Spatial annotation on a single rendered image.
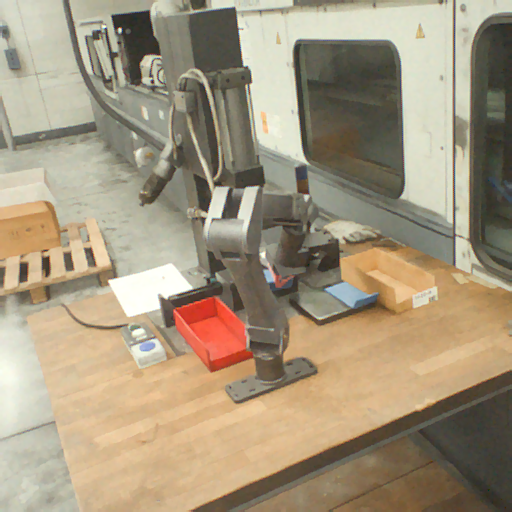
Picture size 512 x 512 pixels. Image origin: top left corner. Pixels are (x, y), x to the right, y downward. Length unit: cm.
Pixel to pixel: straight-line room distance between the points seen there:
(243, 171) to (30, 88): 925
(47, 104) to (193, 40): 920
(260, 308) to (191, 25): 72
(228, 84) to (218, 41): 13
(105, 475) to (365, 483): 108
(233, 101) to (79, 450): 85
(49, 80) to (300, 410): 972
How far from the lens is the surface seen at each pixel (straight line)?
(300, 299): 166
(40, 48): 1071
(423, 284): 167
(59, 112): 1078
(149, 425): 133
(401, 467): 218
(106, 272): 436
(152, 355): 151
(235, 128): 157
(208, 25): 162
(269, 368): 133
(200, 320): 166
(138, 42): 719
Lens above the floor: 166
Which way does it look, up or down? 22 degrees down
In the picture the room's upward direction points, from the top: 8 degrees counter-clockwise
